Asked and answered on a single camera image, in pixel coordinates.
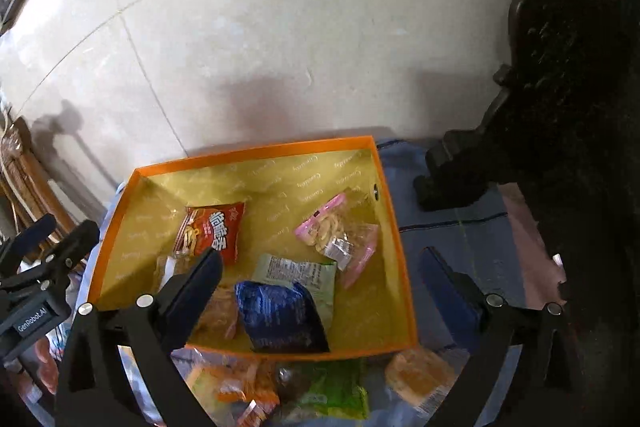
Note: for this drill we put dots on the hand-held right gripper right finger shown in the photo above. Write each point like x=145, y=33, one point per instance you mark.
x=450, y=302

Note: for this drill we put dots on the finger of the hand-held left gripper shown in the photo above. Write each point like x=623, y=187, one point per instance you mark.
x=34, y=234
x=75, y=252

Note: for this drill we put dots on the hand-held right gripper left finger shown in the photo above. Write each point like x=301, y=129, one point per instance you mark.
x=192, y=297

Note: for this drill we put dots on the red snack packet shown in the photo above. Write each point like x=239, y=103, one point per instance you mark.
x=210, y=232

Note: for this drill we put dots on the brown wooden furniture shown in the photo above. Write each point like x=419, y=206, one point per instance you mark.
x=30, y=167

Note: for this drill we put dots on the round pastry packet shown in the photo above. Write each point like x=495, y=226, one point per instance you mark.
x=420, y=377

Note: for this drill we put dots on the light blue cloth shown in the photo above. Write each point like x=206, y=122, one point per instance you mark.
x=450, y=217

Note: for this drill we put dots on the dark blue snack packet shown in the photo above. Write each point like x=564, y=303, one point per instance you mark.
x=280, y=317

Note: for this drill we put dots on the orange snack packet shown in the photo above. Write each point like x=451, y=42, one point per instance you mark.
x=235, y=387

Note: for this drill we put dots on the green white snack packet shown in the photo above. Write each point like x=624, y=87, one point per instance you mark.
x=300, y=272

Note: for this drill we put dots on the brown snack packet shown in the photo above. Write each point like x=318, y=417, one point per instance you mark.
x=295, y=387

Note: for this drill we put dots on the pink clear snack packet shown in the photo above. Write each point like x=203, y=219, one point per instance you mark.
x=325, y=227

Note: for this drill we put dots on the dark wooden chair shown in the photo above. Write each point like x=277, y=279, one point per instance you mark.
x=550, y=107

